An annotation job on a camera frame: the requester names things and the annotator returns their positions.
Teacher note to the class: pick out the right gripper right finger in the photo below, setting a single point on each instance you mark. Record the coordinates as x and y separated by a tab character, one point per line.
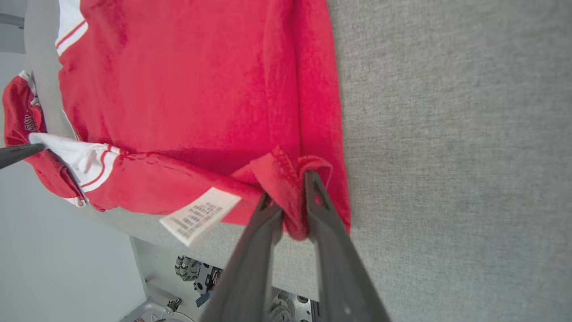
339	268

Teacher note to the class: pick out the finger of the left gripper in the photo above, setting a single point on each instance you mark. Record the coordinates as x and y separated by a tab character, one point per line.
18	154

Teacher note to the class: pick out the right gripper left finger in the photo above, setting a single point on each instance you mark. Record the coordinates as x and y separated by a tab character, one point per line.
250	268

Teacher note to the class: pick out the red shorts with white trim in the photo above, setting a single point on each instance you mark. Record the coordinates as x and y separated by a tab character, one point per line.
187	89

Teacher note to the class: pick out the red garment with white print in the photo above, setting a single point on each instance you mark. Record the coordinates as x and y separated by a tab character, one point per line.
18	107

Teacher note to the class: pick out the robot omni wheel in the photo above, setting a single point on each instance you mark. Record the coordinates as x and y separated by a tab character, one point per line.
281	308
187	268

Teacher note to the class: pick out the white robot wheeled base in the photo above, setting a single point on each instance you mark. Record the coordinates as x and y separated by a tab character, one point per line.
156	264

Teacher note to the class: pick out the grey fabric sofa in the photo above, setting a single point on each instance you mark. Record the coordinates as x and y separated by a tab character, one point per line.
447	156

